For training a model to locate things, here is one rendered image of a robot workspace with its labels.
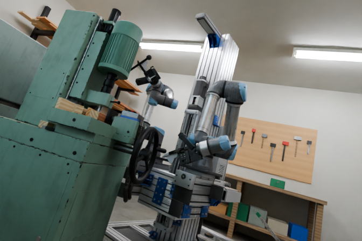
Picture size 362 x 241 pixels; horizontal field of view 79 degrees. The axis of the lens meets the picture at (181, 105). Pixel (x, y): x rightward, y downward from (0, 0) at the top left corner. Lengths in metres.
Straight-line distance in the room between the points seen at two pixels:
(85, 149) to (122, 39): 0.64
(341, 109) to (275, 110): 1.03
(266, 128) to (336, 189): 1.35
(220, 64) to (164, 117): 3.04
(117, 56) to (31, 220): 0.84
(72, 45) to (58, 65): 0.14
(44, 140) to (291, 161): 3.77
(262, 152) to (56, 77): 3.58
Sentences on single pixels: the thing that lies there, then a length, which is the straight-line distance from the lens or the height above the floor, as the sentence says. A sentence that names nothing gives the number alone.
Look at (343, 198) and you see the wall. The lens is 4.38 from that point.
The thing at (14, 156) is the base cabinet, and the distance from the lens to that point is 1.26.
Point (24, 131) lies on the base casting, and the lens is 1.25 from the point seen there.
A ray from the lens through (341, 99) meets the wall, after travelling 4.68.
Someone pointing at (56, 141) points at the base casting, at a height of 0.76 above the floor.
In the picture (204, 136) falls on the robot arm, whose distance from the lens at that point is 1.26.
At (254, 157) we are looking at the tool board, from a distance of 4.25.
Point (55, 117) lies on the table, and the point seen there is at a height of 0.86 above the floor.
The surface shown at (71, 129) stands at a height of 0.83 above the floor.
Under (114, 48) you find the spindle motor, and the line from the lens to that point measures 1.33.
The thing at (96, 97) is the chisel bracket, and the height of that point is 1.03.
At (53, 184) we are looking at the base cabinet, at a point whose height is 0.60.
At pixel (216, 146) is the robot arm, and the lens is 1.13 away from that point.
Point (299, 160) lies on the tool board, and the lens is 4.28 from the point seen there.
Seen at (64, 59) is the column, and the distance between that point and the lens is 1.43.
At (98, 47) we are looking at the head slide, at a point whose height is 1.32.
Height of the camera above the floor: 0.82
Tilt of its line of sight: 14 degrees up
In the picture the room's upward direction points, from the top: 16 degrees clockwise
